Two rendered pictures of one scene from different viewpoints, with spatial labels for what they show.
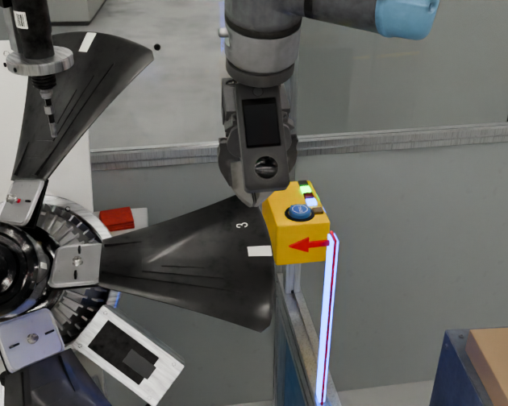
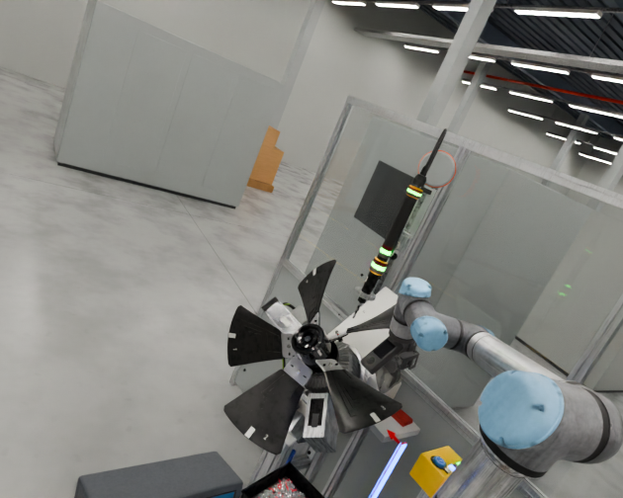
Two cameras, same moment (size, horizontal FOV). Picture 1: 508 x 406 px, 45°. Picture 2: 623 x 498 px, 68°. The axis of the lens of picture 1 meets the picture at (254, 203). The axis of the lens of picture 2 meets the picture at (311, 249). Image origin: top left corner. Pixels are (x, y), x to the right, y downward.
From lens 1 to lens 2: 0.87 m
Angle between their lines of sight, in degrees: 53
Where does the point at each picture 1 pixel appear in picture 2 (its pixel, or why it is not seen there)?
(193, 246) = (360, 394)
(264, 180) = (366, 363)
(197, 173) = (456, 439)
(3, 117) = not seen: hidden behind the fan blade
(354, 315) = not seen: outside the picture
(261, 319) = (344, 428)
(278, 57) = (398, 330)
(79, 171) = not seen: hidden behind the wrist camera
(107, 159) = (423, 392)
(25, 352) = (292, 372)
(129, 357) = (314, 414)
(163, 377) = (314, 432)
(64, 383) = (290, 391)
